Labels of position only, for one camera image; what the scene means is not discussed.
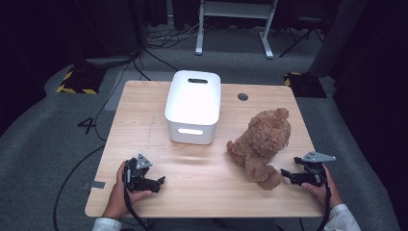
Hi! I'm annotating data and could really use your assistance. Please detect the white plastic storage box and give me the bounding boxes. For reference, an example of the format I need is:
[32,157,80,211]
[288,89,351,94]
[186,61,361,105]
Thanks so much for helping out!
[164,69,222,146]

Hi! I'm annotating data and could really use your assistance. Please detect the right hand-held gripper black cable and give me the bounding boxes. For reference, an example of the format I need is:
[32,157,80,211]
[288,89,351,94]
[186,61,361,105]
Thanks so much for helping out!
[316,174,332,231]

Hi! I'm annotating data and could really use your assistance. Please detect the bundle of floor cables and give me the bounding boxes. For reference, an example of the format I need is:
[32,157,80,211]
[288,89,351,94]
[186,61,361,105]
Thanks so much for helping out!
[145,17,201,50]

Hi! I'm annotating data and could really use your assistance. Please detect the white metal stand frame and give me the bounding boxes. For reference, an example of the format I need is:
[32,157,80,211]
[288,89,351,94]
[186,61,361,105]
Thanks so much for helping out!
[194,0,279,60]

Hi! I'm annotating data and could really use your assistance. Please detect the grey curtain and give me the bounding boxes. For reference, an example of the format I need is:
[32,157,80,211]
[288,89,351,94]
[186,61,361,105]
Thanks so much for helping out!
[307,0,369,78]

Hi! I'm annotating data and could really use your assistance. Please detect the thick black floor cable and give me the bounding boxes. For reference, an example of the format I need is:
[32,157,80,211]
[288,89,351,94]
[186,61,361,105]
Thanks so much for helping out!
[52,144,107,231]

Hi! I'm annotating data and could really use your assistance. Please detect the black yellow striped base plate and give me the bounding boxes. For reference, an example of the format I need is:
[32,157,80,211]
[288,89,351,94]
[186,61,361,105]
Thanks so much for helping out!
[283,71,328,99]
[56,65,109,95]

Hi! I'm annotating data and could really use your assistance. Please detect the person's left hand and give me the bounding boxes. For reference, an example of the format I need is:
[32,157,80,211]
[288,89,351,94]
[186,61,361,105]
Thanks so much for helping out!
[102,161,153,221]

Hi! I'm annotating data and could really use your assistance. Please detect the black tripod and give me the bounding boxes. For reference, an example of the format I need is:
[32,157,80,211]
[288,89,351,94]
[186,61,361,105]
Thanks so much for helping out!
[278,15,325,59]

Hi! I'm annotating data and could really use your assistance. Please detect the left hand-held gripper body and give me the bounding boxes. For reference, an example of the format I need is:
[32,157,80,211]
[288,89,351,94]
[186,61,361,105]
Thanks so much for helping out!
[123,153,154,193]

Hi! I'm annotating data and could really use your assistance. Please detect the person's dark trousers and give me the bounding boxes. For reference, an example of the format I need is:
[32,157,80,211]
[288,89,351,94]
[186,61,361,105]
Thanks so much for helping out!
[148,218,280,231]

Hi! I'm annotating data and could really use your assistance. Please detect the brown teddy bear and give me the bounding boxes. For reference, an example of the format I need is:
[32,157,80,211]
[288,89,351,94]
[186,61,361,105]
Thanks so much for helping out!
[225,107,293,192]

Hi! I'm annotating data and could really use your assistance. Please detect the left hand-held gripper black cable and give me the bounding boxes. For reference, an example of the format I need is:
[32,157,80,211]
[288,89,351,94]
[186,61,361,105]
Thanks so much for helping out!
[122,167,150,231]

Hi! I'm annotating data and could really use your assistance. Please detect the grey stand base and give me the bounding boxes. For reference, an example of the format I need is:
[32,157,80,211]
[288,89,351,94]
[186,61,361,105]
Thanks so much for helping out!
[85,55,138,69]

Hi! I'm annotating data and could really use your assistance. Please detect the hand-held gripper black cable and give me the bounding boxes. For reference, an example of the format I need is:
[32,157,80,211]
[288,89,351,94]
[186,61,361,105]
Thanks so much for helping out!
[122,167,150,231]
[316,174,332,231]

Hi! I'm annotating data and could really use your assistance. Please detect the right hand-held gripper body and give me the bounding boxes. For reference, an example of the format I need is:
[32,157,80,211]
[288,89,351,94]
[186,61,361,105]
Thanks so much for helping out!
[300,150,337,188]

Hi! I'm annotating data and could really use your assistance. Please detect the thin black floor cable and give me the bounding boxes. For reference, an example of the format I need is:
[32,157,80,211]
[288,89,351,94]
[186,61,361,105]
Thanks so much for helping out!
[93,59,136,142]

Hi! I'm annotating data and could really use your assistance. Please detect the person's right hand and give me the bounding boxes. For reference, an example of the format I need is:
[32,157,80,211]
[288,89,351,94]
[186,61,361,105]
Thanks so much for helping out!
[300,164,343,211]

